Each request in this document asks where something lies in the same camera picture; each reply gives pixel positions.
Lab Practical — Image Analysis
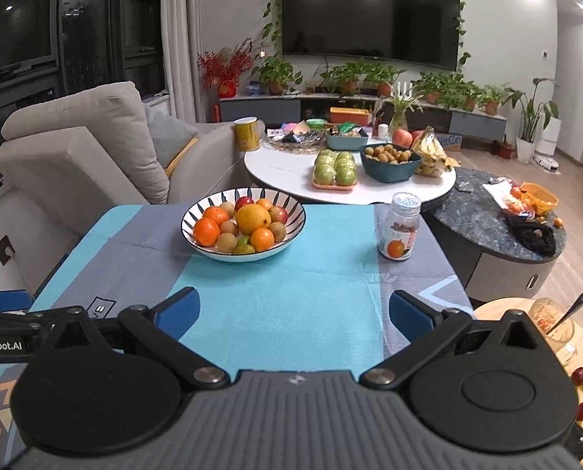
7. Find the teal snack tray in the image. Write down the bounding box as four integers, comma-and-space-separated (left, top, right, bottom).
325, 125, 374, 151

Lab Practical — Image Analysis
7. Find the white blue striped bowl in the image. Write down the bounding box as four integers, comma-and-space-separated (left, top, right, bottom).
180, 187, 307, 262

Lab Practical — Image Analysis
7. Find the geometric patterned cloth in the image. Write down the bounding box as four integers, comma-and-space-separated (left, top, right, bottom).
0, 365, 28, 456

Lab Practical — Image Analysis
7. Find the bunch of bananas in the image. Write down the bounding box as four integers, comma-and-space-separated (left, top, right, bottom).
411, 126, 461, 177

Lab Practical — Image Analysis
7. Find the grey cushion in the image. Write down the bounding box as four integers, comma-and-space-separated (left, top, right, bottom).
144, 103, 199, 170

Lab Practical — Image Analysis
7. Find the glass cup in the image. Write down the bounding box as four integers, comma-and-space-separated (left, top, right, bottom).
529, 298, 577, 353

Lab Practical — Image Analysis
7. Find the red flower bouquet in vase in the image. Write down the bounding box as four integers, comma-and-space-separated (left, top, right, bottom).
197, 39, 253, 99

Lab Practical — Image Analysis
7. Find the white curtain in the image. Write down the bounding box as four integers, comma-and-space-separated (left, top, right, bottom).
160, 0, 204, 123

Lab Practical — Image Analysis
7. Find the clear bottle orange label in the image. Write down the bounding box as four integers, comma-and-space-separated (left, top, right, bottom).
378, 193, 422, 262

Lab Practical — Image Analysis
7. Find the pile of longans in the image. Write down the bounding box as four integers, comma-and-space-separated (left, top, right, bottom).
364, 143, 419, 163

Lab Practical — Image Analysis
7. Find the metal spoon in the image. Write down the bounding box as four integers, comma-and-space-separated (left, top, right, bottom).
548, 293, 583, 338

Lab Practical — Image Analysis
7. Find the pile of snack packets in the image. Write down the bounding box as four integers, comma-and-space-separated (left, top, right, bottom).
484, 181, 537, 219

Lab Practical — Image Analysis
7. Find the orange box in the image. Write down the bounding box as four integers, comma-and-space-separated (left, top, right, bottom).
329, 107, 372, 125

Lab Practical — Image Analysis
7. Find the spider plant in glass vase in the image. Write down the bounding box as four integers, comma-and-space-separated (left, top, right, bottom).
384, 93, 422, 133

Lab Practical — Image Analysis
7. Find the potted green plant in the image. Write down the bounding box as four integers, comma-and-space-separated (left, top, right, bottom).
252, 56, 302, 96
413, 72, 456, 105
450, 81, 483, 112
480, 85, 510, 117
365, 63, 404, 99
321, 61, 370, 96

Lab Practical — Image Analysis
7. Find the orange basket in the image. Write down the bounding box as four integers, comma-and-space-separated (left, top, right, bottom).
519, 182, 560, 216

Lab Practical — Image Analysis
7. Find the black wall television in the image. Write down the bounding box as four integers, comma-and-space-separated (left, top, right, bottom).
282, 0, 461, 72

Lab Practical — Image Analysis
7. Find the pack of green apples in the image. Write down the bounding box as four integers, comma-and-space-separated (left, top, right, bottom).
312, 149, 359, 192

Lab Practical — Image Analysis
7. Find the hanging green vine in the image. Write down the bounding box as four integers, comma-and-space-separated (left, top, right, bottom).
455, 2, 471, 67
262, 0, 297, 54

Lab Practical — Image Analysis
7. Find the white round coffee table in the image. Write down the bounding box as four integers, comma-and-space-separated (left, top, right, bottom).
244, 139, 457, 205

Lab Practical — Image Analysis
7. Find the dark marble round table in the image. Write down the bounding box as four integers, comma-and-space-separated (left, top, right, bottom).
421, 166, 569, 304

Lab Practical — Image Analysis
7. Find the beige sofa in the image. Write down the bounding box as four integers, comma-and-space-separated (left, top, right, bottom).
0, 81, 253, 206

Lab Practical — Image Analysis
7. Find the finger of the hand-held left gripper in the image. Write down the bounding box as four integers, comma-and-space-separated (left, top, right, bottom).
0, 308, 64, 328
0, 292, 34, 311

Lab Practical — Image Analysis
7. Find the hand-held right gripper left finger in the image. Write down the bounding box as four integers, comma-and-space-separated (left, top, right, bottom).
44, 286, 228, 393

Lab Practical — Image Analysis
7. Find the tall leafy plant white pot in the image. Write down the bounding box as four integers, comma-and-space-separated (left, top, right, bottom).
505, 77, 559, 165

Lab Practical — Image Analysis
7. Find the dark blue bowl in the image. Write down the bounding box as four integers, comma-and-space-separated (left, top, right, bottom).
360, 143, 423, 184

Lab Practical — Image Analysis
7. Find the blue grey tablecloth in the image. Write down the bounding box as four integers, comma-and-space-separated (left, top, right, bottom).
0, 203, 474, 402

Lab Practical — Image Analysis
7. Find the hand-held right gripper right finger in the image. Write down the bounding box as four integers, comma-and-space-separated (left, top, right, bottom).
359, 290, 543, 392

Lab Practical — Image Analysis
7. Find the white robot vacuum dock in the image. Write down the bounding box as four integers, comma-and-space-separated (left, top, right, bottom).
533, 116, 562, 177

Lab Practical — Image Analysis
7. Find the black bag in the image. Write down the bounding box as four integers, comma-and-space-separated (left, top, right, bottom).
505, 213, 557, 257

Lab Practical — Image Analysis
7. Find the yellow lemon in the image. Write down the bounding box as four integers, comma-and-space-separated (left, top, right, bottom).
236, 204, 273, 236

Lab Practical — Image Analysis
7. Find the woven placemat with snacks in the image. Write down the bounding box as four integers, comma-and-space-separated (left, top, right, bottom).
264, 130, 327, 155

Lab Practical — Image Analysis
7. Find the yellow can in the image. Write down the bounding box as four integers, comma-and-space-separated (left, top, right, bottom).
233, 117, 265, 152

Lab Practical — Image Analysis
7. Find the dark glass window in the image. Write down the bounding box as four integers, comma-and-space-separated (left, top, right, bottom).
0, 0, 165, 197

